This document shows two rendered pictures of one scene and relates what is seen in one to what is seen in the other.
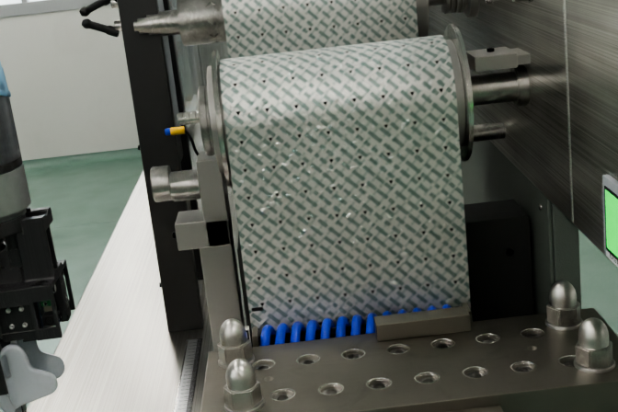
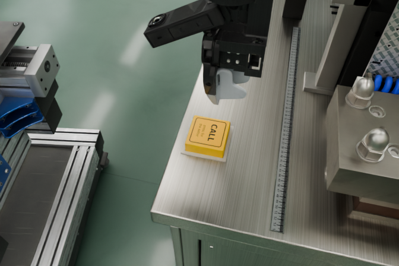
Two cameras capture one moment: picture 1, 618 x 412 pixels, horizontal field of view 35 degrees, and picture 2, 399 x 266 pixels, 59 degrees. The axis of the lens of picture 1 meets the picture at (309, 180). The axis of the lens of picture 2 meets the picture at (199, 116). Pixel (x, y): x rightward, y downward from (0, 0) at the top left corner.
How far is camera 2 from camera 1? 0.55 m
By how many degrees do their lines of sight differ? 36
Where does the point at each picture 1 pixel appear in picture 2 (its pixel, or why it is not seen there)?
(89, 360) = not seen: hidden behind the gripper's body
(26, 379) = (228, 88)
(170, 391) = (284, 64)
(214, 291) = (341, 31)
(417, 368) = not seen: outside the picture
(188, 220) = not seen: outside the picture
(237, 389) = (374, 149)
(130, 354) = not seen: hidden behind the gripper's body
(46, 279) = (261, 37)
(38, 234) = (266, 6)
